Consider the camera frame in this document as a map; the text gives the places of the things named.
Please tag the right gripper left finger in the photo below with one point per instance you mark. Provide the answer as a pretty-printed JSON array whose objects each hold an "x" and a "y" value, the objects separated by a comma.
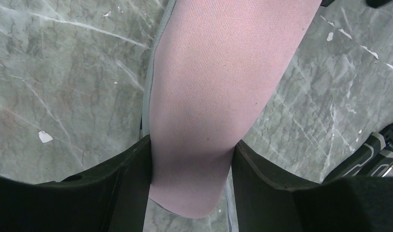
[{"x": 109, "y": 197}]

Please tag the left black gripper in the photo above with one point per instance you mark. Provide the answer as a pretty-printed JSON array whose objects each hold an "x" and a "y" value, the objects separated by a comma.
[{"x": 367, "y": 3}]

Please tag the pink umbrella case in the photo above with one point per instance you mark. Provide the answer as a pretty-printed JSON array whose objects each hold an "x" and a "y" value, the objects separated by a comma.
[{"x": 213, "y": 67}]

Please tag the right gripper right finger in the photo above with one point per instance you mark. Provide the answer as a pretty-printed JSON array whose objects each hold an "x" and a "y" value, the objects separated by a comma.
[{"x": 271, "y": 199}]

